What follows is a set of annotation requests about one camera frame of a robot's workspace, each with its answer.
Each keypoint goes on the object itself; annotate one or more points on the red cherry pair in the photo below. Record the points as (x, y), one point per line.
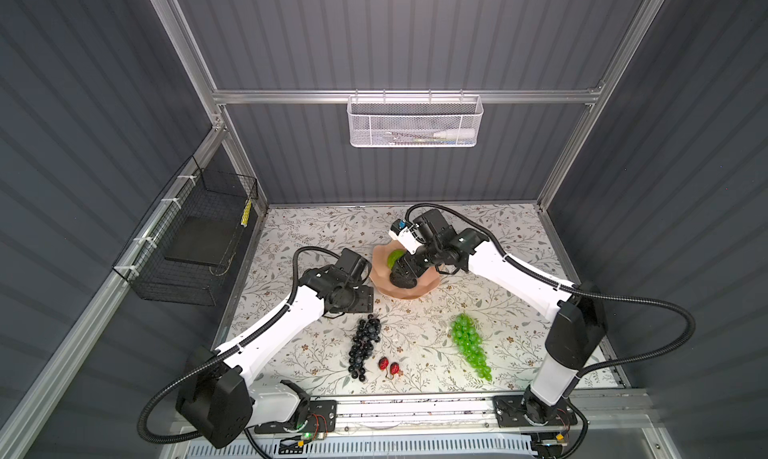
(391, 369)

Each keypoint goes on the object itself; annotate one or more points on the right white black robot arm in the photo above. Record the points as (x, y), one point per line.
(577, 322)

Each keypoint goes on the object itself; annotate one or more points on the dark avocado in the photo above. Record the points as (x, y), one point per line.
(403, 279)

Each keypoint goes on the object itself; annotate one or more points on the black wire basket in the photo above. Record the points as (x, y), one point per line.
(193, 242)

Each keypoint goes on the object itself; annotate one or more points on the white wire mesh basket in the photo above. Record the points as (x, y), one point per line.
(408, 120)

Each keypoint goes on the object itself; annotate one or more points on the green grape bunch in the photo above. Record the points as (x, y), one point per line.
(467, 339)

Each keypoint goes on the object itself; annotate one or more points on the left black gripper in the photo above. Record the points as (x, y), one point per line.
(366, 299)

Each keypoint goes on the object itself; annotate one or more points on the pink faceted fruit bowl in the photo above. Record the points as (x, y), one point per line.
(380, 275)

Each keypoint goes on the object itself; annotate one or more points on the aluminium front rail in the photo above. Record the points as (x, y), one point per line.
(604, 408)

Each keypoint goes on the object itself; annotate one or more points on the floral table mat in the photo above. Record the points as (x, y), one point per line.
(416, 333)

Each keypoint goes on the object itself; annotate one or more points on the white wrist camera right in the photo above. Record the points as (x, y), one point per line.
(405, 234)

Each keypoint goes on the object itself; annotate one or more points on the bright green round fruit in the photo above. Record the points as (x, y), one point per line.
(394, 256)

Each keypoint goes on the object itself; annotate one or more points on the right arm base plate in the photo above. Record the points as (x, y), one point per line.
(515, 410)

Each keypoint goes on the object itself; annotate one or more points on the white marker in basket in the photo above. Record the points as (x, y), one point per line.
(458, 134)

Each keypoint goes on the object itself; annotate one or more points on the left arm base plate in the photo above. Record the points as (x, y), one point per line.
(316, 416)

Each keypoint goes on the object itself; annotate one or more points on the dark purple grape bunch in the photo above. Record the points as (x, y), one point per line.
(366, 336)

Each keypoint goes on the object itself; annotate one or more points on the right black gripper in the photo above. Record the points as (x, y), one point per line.
(405, 264)

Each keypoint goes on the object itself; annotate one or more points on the yellow tag on basket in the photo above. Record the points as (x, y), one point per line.
(246, 213)

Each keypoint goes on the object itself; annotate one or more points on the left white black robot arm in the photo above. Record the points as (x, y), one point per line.
(223, 401)

